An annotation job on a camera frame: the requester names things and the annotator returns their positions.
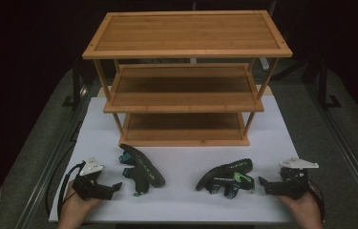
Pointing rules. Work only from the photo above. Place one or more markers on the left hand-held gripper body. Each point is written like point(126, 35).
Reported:
point(90, 189)

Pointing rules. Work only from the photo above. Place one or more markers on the tan board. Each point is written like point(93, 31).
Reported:
point(104, 92)

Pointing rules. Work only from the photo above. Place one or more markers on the white board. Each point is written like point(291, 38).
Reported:
point(179, 203)

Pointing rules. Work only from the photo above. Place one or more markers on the black metal stand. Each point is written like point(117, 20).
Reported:
point(323, 86)
point(76, 86)

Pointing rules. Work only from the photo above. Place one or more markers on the person's left hand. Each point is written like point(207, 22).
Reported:
point(74, 213)

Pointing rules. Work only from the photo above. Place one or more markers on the three-tier wooden shelf rack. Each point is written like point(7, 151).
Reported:
point(186, 31)

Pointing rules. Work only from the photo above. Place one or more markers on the person's right hand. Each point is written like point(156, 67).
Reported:
point(305, 211)

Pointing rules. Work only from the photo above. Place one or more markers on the aluminium table rail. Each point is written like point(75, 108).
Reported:
point(348, 156)
point(49, 171)

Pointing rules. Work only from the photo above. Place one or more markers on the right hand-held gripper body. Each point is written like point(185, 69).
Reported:
point(289, 186)

